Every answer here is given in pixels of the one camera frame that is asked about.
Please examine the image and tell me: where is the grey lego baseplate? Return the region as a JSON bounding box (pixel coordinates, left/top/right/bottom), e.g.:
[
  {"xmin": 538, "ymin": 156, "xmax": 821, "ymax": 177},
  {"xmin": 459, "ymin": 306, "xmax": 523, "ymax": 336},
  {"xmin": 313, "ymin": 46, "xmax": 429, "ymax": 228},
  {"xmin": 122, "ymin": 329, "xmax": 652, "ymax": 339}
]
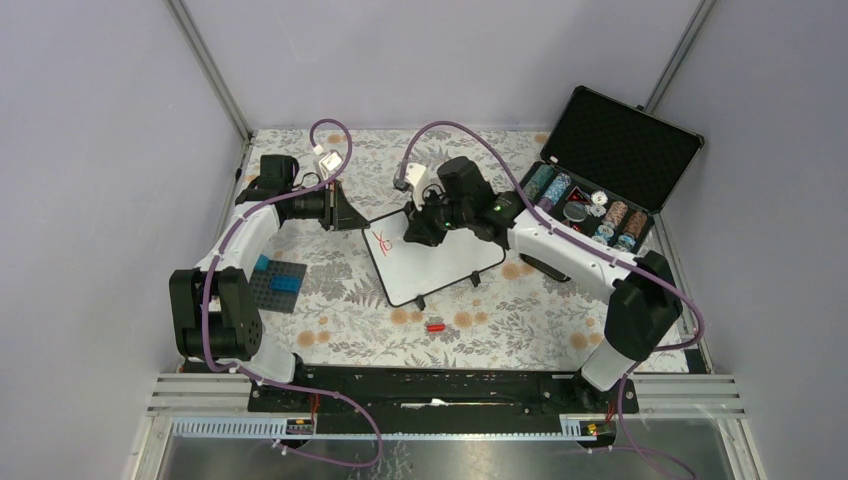
[{"xmin": 249, "ymin": 260, "xmax": 307, "ymax": 314}]

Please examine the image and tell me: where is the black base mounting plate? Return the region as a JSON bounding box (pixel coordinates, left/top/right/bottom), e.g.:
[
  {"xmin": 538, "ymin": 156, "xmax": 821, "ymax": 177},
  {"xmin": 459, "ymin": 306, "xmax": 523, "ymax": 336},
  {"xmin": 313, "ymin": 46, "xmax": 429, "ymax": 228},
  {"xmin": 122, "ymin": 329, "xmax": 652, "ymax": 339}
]
[{"xmin": 247, "ymin": 365, "xmax": 639, "ymax": 435}]

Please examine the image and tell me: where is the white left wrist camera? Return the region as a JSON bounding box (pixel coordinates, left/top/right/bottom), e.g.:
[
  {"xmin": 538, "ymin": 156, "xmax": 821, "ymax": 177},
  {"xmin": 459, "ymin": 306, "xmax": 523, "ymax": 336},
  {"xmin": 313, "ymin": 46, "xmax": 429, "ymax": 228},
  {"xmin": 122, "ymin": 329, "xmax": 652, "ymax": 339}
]
[{"xmin": 315, "ymin": 150, "xmax": 344, "ymax": 181}]

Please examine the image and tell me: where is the teal poker chip stack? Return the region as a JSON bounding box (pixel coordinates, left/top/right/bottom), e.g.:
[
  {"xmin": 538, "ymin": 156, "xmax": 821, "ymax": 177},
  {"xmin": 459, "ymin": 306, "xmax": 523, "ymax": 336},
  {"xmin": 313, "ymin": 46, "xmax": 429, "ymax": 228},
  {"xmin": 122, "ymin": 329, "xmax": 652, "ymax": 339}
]
[{"xmin": 523, "ymin": 164, "xmax": 555, "ymax": 203}]

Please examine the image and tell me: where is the brown poker chip stack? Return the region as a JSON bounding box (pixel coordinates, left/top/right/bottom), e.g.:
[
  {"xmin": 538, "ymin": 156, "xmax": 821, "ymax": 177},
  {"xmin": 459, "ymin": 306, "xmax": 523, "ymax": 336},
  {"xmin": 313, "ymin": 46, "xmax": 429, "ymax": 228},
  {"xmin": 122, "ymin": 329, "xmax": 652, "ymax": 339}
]
[{"xmin": 618, "ymin": 211, "xmax": 648, "ymax": 251}]

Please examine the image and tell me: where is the blue poker chip stack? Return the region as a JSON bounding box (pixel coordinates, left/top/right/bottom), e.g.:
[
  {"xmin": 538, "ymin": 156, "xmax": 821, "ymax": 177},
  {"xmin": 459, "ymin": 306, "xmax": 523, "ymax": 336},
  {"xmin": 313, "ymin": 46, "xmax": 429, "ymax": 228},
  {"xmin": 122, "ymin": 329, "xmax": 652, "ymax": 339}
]
[{"xmin": 538, "ymin": 173, "xmax": 571, "ymax": 212}]

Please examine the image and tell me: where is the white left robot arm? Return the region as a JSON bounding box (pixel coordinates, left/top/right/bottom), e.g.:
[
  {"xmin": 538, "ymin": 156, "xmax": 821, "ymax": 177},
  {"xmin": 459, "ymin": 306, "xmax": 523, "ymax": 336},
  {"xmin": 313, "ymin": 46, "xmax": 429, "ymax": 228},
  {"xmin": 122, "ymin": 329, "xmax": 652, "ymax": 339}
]
[{"xmin": 169, "ymin": 155, "xmax": 370, "ymax": 411}]

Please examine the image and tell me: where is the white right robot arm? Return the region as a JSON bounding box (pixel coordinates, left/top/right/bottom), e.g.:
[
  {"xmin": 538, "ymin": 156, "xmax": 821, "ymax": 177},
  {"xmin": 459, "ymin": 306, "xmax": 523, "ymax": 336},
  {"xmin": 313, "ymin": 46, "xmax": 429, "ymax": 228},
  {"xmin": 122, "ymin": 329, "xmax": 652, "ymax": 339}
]
[{"xmin": 395, "ymin": 156, "xmax": 682, "ymax": 412}]

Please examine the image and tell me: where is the light blue lego brick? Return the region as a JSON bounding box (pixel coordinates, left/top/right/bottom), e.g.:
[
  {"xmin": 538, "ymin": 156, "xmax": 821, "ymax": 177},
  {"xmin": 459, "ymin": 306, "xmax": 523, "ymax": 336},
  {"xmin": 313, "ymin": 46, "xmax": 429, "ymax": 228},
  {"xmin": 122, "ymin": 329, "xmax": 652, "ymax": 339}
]
[{"xmin": 254, "ymin": 254, "xmax": 270, "ymax": 272}]

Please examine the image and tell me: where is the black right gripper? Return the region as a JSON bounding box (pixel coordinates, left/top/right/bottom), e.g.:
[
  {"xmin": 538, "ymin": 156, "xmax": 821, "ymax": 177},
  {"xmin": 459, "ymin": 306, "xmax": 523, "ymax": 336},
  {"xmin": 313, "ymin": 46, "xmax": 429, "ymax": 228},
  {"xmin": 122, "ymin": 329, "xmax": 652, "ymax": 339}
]
[{"xmin": 404, "ymin": 186, "xmax": 472, "ymax": 247}]

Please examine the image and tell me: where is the small white whiteboard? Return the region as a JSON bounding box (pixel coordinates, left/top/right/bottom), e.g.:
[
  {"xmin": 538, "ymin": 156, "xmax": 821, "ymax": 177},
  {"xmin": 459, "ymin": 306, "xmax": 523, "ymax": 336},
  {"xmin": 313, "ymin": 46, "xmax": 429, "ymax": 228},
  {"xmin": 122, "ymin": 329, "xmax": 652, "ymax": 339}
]
[{"xmin": 361, "ymin": 210, "xmax": 506, "ymax": 309}]

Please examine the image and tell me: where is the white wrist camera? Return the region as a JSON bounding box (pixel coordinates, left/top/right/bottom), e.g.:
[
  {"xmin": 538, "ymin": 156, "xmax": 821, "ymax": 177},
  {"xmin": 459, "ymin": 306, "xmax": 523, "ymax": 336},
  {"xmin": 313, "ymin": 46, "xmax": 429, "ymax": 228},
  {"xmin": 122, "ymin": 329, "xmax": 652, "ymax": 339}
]
[
  {"xmin": 315, "ymin": 150, "xmax": 344, "ymax": 181},
  {"xmin": 394, "ymin": 163, "xmax": 429, "ymax": 211}
]

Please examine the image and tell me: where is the black poker chip case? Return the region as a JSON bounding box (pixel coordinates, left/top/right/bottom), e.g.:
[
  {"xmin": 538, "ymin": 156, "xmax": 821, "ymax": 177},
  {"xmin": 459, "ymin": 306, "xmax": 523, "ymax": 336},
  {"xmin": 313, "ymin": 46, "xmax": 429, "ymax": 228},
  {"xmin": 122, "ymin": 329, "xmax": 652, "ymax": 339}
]
[{"xmin": 520, "ymin": 86, "xmax": 705, "ymax": 254}]

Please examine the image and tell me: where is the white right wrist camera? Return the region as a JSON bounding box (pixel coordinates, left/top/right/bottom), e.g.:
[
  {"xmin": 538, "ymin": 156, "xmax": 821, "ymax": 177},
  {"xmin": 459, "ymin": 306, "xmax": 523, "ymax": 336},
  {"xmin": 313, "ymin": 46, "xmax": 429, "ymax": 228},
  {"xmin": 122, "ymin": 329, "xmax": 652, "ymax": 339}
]
[{"xmin": 394, "ymin": 163, "xmax": 429, "ymax": 211}]

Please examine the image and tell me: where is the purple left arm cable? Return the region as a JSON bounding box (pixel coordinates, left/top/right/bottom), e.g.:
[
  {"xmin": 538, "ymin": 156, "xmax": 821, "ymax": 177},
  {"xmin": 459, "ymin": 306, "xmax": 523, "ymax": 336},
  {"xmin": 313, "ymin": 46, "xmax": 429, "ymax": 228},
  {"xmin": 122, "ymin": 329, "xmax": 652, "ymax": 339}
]
[{"xmin": 200, "ymin": 119, "xmax": 386, "ymax": 472}]

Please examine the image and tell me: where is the pink poker chip stack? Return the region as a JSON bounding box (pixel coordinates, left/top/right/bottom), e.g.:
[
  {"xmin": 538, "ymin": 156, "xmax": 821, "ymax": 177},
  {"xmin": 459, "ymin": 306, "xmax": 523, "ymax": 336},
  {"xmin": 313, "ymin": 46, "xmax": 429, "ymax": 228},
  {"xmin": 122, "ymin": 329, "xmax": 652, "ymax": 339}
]
[{"xmin": 596, "ymin": 201, "xmax": 629, "ymax": 240}]

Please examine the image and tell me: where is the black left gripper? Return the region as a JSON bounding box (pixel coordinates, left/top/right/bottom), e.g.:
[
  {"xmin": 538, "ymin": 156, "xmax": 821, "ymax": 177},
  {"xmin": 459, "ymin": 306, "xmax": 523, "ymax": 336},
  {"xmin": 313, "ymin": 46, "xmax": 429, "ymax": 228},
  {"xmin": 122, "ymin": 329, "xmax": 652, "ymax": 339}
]
[{"xmin": 287, "ymin": 178, "xmax": 370, "ymax": 231}]

